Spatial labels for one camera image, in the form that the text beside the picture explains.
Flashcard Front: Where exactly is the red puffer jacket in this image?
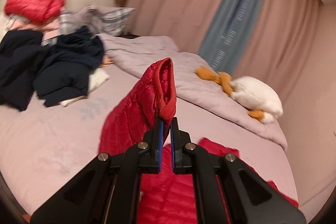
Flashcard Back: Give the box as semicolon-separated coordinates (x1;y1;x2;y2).
98;58;298;223

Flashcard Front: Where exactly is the pink bed sheet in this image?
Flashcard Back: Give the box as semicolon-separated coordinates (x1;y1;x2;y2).
1;65;298;214

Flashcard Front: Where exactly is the white goose plush toy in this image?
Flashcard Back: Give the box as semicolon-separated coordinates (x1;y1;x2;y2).
195;66;284;124

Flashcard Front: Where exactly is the white garment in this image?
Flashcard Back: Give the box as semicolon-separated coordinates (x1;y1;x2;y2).
59;68;109;107

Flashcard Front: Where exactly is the dark navy garment right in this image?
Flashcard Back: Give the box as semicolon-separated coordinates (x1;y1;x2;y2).
33;26;104;107

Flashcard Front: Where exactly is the dark navy garment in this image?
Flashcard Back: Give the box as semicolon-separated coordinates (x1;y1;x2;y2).
33;26;104;107
1;30;49;111

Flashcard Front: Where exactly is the lilac duvet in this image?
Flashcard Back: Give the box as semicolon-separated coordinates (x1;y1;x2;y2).
99;34;288;149

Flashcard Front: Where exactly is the blue grey curtain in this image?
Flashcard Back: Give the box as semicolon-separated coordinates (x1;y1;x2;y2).
198;0;263;74

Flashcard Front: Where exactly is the dark navy garment left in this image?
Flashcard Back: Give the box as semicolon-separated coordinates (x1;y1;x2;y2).
1;30;49;111

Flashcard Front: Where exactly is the plaid pillow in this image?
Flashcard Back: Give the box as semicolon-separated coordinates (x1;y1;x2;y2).
86;5;135;36

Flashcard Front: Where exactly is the pink curtain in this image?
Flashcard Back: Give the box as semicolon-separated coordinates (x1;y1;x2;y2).
127;0;321;102

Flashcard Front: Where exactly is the folded red jacket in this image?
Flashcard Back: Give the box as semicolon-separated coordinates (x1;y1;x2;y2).
4;0;65;25

